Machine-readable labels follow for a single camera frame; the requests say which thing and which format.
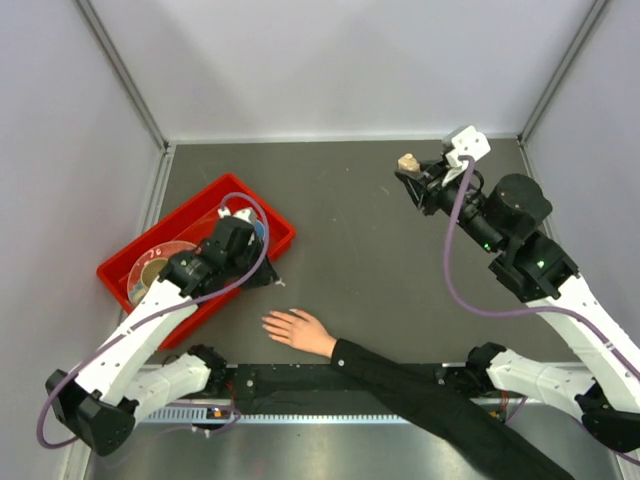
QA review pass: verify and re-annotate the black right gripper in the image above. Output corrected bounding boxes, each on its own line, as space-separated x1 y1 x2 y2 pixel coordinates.
397 157 503 254

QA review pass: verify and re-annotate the beige nail polish bottle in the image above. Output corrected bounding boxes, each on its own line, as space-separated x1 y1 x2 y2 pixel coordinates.
396 153 421 176

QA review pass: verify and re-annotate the black sleeved forearm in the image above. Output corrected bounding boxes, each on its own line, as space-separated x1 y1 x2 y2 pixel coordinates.
330 339 572 480

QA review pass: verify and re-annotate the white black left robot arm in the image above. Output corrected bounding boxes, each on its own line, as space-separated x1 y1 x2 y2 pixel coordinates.
43 211 279 456

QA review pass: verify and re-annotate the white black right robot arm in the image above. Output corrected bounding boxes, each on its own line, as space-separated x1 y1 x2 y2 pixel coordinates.
395 154 639 454

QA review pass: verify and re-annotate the person's bare hand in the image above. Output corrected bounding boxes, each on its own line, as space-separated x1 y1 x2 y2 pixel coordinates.
262 309 337 358

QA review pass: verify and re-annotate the blue plastic cup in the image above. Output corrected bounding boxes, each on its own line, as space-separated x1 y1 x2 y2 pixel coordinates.
254 220 266 243

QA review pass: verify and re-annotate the red plastic tray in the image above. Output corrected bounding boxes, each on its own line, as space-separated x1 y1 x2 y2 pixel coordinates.
96 172 297 350

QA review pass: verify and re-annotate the clear pink glass plate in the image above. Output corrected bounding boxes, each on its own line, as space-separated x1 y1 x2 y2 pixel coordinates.
126 240 196 306

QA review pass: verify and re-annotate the beige ceramic mug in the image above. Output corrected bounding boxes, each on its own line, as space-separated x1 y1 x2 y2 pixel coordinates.
140 257 168 289

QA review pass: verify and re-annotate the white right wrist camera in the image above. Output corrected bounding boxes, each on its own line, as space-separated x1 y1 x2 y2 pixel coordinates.
441 125 491 186

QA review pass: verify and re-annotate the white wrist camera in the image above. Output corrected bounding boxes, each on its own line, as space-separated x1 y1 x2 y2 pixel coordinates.
217 207 258 227
441 125 491 186

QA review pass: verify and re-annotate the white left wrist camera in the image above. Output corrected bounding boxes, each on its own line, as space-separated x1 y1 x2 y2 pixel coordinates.
217 207 258 227

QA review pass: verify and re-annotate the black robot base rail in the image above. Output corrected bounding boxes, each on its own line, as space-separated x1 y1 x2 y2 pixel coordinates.
219 362 501 415

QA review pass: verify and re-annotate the grey slotted cable duct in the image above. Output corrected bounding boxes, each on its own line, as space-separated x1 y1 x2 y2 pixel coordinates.
144 405 238 424

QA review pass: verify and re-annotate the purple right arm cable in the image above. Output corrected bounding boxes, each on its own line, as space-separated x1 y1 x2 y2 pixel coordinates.
442 155 640 466

